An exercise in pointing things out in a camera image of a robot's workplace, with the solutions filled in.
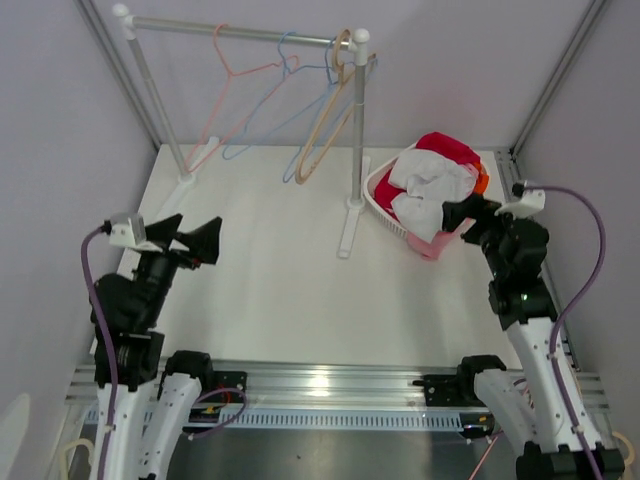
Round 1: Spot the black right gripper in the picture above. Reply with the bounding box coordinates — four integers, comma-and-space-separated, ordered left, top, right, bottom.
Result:
440, 193, 526, 279

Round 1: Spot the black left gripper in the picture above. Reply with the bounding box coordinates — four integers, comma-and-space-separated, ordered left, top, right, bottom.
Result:
134, 213, 221, 325

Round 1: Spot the pink t shirt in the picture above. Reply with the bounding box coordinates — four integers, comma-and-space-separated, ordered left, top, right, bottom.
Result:
407, 219, 473, 260

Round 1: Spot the pale pink tank top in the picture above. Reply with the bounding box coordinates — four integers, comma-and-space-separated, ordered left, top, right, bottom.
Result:
389, 149, 478, 243

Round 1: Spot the magenta t shirt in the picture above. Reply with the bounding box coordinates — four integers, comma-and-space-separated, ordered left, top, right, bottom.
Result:
374, 132, 481, 217

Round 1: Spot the blue plastic hanger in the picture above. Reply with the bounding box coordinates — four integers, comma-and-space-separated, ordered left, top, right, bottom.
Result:
283, 37, 379, 184

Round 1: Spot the pink wire hanger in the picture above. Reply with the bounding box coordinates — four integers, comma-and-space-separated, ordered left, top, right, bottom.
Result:
196, 33, 301, 152

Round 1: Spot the beige plastic hanger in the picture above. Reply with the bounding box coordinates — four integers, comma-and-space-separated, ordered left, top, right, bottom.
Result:
294, 28, 379, 186

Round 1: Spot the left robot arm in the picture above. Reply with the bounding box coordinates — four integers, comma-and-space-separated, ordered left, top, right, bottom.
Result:
81, 213, 223, 479

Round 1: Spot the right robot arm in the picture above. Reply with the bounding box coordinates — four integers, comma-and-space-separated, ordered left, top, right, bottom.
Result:
442, 192, 625, 479

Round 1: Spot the beige hanger bottom left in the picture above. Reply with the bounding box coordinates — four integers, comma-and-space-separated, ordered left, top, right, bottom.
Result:
57, 438, 95, 480

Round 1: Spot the white left rack foot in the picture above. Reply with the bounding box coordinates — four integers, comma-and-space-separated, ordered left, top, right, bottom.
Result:
156, 136, 221, 220

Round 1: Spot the white perforated plastic basket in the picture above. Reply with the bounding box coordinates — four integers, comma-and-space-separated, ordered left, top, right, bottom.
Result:
363, 142, 416, 240

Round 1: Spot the white rack base foot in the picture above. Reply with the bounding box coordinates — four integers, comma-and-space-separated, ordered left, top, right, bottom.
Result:
337, 198, 365, 259

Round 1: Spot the silver rack upright pole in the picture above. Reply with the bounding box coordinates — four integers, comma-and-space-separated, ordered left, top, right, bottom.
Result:
349, 28, 370, 209

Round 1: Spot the beige hangers pile right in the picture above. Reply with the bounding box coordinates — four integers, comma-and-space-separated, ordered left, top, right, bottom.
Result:
569, 369, 636, 466

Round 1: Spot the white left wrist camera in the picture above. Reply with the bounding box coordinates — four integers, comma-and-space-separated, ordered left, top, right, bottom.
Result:
103, 213, 161, 252

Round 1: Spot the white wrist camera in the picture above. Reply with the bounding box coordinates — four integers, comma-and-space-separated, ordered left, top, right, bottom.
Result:
103, 213, 161, 252
495, 181, 546, 219

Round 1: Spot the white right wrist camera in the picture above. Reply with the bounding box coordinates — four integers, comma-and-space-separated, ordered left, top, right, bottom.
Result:
495, 181, 546, 219

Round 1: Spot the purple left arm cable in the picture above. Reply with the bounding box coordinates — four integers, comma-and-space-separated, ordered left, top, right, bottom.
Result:
79, 227, 249, 480

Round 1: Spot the aluminium mounting rail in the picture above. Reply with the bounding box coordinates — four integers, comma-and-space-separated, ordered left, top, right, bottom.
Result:
64, 360, 609, 412

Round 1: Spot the white slotted cable duct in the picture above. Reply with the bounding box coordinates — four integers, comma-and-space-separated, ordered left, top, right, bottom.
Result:
84, 407, 494, 431

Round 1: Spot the silver clothes rack rail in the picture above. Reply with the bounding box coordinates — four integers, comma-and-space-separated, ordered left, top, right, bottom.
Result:
132, 15, 351, 51

